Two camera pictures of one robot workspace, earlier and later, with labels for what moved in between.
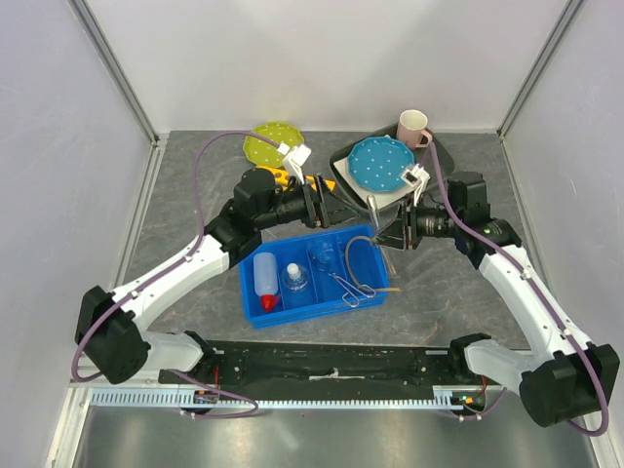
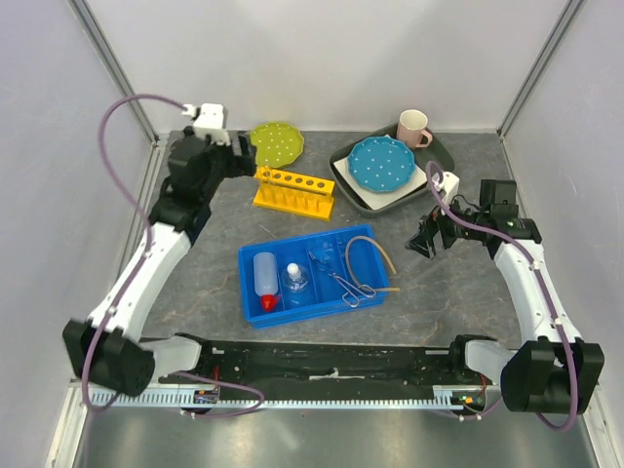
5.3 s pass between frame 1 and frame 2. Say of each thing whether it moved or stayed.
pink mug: stayed
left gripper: moved
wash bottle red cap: stayed
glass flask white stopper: stayed
